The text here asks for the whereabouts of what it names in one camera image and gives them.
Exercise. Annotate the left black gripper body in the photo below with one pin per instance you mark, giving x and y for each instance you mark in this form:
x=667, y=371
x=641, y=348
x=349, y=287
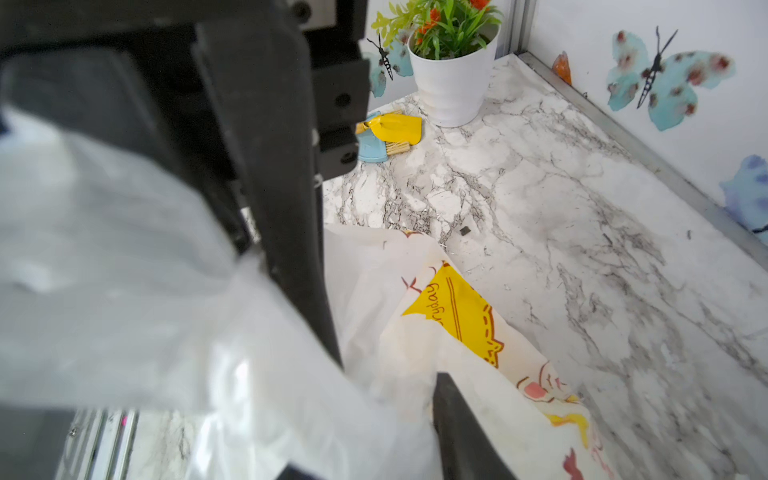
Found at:
x=126, y=73

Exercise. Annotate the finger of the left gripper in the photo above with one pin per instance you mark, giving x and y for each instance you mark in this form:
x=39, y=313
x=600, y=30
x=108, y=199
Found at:
x=259, y=82

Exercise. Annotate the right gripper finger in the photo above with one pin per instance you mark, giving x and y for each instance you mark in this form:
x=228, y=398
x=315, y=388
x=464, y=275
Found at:
x=466, y=452

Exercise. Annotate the white printed plastic bag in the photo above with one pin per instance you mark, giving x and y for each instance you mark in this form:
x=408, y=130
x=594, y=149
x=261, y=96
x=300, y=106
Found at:
x=104, y=308

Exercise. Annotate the blue toy scoop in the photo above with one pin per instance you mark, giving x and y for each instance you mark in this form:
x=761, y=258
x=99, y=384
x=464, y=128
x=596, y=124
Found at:
x=371, y=148

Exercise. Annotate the yellow toy shovel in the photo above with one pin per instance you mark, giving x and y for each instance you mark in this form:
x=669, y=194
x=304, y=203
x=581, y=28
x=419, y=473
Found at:
x=393, y=127

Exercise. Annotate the potted flower plant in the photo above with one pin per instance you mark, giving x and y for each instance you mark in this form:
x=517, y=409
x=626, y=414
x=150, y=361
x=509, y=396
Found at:
x=446, y=47

